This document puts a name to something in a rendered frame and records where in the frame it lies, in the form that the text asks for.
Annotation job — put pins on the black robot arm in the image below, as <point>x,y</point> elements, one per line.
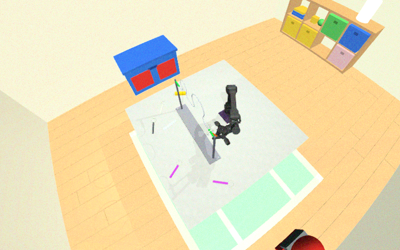
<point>231,110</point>

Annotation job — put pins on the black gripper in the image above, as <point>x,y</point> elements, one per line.
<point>226,140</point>

